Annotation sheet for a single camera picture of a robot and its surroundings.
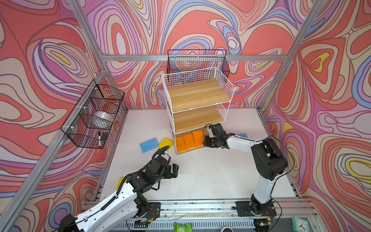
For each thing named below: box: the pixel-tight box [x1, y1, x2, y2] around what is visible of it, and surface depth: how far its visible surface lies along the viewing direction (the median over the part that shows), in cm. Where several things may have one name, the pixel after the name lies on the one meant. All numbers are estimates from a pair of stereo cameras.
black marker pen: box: [98, 131, 101, 148], surface depth 73 cm
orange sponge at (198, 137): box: [192, 129, 205, 147], surface depth 100 cm
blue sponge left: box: [139, 137, 159, 154], surface depth 100 cm
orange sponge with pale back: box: [175, 136, 187, 154], surface depth 98 cm
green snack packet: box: [173, 221, 193, 232], surface depth 69 cm
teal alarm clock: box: [291, 216, 310, 232], surface depth 69 cm
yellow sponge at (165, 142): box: [157, 137, 174, 149], surface depth 100 cm
